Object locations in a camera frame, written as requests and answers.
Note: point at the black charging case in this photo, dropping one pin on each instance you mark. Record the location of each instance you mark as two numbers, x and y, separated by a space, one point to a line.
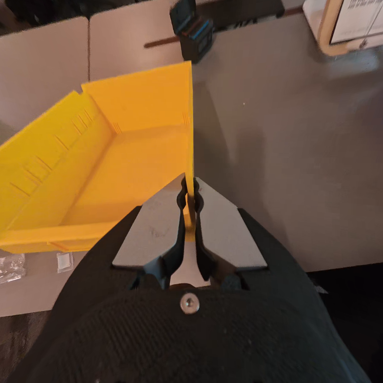
194 45

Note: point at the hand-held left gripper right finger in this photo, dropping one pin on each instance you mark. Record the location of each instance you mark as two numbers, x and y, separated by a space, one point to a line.
227 236

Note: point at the yellow plastic bin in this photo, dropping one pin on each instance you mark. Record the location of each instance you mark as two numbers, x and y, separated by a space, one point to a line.
134 164

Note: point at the instruction sheet on wooden stand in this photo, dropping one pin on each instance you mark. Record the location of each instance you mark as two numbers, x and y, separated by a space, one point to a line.
324 39

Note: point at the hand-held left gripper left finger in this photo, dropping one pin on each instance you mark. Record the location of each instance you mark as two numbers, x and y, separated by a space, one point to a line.
149 233

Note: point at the clear plastic bag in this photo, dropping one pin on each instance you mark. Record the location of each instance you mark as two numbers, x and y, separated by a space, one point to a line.
12 267

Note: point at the small white packet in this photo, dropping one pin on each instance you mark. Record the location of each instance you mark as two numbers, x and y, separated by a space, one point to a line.
65 262

